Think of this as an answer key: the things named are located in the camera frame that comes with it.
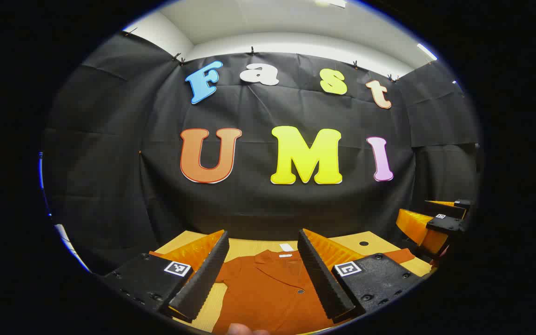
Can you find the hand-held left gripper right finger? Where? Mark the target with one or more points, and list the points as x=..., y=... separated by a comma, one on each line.
x=319, y=279

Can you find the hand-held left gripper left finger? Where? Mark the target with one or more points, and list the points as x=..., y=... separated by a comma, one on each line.
x=203, y=279

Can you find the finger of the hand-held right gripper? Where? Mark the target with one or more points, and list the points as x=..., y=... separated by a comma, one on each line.
x=449, y=224
x=452, y=209

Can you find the orange jacket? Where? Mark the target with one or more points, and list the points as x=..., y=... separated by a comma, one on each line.
x=268, y=293

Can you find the black backdrop cloth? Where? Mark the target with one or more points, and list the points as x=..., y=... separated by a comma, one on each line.
x=249, y=200

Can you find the ceiling light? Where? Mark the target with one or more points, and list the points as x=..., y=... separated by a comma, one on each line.
x=426, y=51
x=331, y=3

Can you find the row of black cloth clips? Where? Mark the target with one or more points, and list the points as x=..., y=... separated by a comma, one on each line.
x=251, y=50

